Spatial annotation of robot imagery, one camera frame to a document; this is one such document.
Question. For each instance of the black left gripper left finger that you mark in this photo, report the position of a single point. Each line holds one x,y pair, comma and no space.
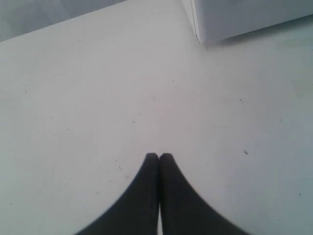
136,210

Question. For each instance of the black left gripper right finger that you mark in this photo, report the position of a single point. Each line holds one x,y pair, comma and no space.
183,211

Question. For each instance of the white box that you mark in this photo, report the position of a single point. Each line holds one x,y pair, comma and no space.
215,20

